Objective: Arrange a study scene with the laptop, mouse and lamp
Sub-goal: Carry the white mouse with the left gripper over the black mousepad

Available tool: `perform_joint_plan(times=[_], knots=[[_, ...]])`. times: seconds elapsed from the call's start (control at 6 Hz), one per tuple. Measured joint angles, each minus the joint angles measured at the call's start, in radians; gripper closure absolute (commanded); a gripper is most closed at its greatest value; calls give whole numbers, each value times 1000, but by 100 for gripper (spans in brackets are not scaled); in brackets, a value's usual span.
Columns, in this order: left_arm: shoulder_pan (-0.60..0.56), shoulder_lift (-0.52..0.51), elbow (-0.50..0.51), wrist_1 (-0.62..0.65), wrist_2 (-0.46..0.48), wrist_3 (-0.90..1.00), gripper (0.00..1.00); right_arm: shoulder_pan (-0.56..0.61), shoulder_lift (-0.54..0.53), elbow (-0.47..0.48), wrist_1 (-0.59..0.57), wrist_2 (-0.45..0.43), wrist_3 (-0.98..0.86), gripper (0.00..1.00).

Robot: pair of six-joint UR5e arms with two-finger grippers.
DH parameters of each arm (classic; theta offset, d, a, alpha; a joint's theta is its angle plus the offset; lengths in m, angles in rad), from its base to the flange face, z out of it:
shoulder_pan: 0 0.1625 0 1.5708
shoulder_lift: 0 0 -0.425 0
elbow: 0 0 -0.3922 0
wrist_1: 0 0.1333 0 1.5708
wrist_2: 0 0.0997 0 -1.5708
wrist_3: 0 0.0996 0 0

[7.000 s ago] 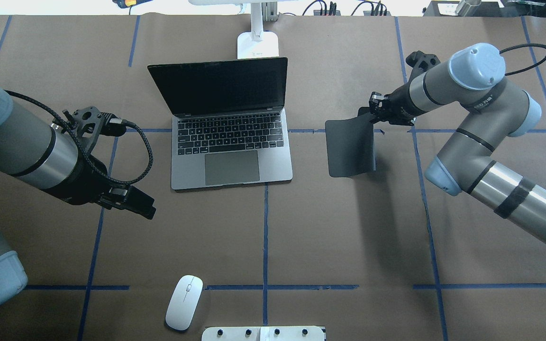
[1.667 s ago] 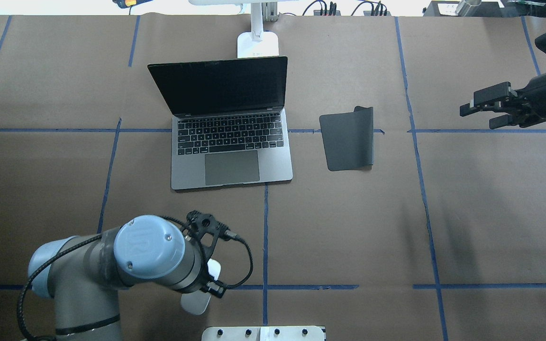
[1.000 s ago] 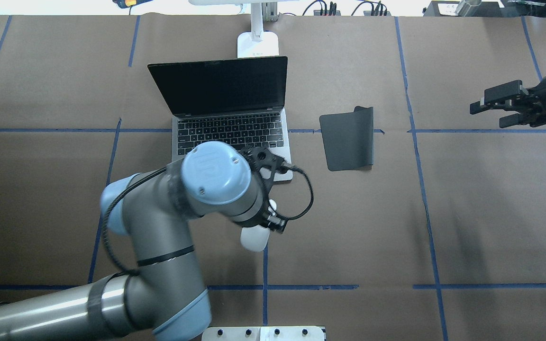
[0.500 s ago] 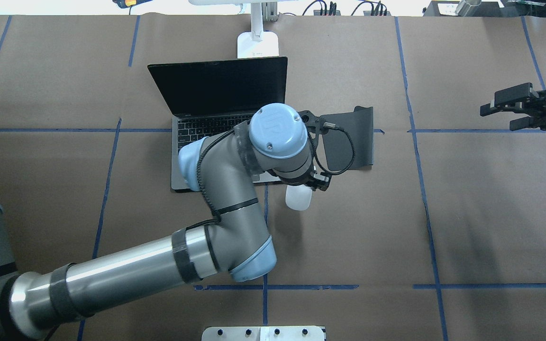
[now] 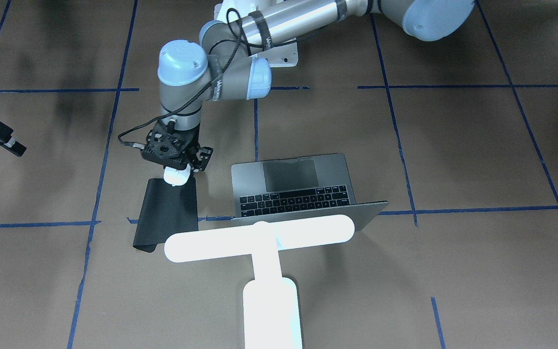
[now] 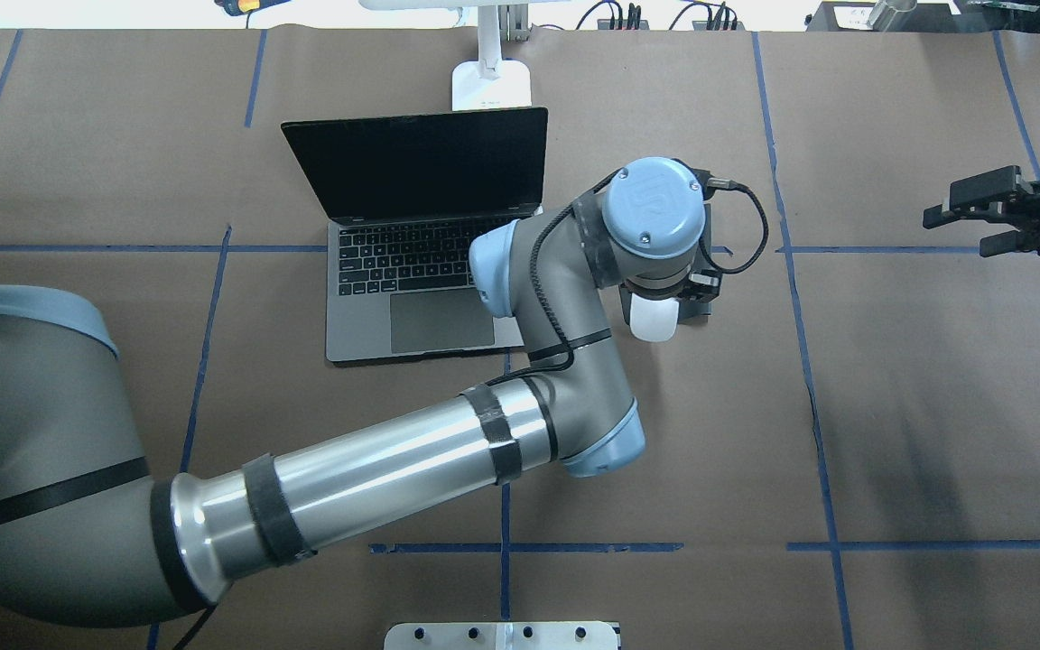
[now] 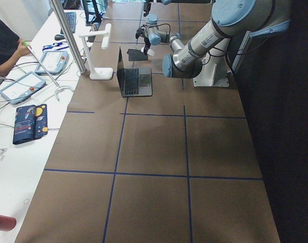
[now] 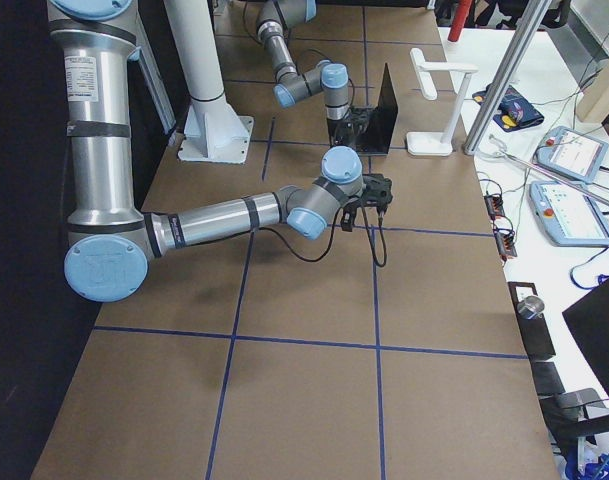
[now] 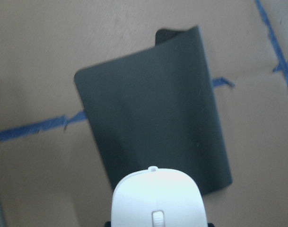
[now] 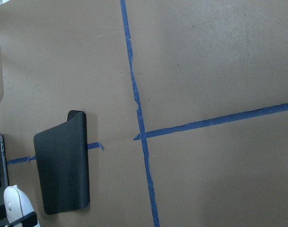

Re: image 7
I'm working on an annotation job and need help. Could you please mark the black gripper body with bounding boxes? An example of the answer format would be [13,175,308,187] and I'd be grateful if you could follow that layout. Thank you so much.
[135,25,150,51]

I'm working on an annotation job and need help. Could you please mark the white computer mouse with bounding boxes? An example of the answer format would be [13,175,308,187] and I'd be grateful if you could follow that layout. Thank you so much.
[147,49,155,57]

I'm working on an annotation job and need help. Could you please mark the black mouse pad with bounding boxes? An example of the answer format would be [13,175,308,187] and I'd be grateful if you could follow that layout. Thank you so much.
[127,49,148,61]

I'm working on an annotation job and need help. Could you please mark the grey laptop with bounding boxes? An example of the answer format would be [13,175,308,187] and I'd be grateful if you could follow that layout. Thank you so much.
[117,47,153,98]

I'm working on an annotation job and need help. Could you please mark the person forearm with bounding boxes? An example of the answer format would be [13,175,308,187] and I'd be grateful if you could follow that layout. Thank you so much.
[0,39,30,77]

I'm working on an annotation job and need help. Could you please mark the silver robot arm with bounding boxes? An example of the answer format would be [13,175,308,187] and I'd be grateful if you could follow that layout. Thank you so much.
[162,0,292,78]
[136,1,181,56]

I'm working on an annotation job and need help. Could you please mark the white desk lamp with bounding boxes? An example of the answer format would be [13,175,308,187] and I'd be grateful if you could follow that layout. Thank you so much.
[78,23,114,80]

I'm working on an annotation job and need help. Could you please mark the black computer mouse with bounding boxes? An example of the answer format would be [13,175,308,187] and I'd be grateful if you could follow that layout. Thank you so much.
[54,34,66,41]

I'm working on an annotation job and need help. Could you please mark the black keyboard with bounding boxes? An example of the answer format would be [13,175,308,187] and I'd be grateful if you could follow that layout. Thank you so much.
[65,12,77,33]

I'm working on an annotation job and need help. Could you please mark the far teach pendant tablet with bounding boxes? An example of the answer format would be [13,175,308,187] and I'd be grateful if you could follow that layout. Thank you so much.
[40,51,69,75]

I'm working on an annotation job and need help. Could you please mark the teach pendant tablet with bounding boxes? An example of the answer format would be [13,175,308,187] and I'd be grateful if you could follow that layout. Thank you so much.
[0,71,46,105]
[40,51,69,75]

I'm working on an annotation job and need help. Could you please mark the near teach pendant tablet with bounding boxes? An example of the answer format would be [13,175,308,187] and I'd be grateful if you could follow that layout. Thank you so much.
[0,71,46,105]

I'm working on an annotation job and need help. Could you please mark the space pattern pencil case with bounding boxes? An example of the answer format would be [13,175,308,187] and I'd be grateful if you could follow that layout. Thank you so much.
[12,104,48,145]

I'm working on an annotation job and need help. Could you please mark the red cylinder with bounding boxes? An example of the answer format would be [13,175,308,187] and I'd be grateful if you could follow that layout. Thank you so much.
[0,215,17,231]

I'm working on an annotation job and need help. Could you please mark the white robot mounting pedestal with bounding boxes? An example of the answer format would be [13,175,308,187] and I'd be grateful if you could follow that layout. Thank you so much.
[193,43,229,88]

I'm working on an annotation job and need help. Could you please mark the aluminium frame post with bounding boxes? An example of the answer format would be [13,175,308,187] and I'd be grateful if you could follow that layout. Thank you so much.
[49,0,86,74]

